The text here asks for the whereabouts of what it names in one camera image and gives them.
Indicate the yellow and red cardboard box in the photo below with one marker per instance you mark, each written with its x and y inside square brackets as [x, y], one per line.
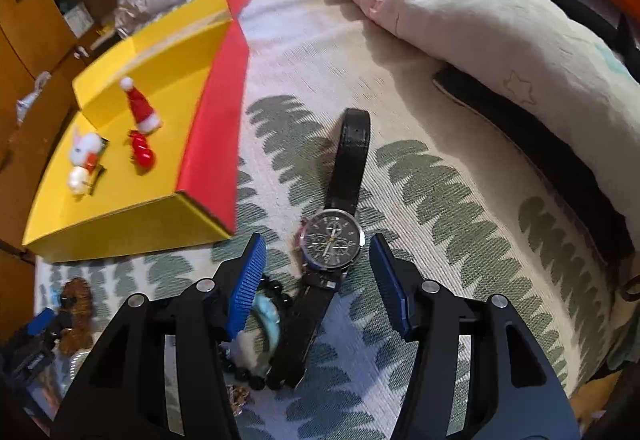
[191, 65]

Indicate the gold chain jewelry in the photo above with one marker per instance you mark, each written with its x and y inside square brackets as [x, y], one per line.
[238, 396]

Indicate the santa hat hair clip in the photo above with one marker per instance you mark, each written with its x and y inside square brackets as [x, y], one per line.
[146, 118]

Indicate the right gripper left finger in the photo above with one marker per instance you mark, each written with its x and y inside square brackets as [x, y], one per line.
[119, 391]

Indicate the black leather wristwatch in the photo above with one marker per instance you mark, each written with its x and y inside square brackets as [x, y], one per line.
[330, 242]

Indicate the leaf patterned bed cover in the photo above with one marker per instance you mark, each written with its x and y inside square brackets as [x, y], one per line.
[447, 190]

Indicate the white fluffy bunny hair clip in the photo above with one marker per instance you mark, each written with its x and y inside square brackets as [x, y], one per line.
[85, 156]

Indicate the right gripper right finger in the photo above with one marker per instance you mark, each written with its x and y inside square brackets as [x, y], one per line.
[513, 390]

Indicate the red berry hair clip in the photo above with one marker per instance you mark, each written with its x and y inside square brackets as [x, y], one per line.
[142, 154]

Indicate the teal jade bangle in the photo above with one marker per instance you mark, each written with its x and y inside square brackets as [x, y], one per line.
[255, 350]

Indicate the wooden wardrobe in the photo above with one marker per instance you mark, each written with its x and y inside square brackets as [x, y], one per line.
[44, 45]

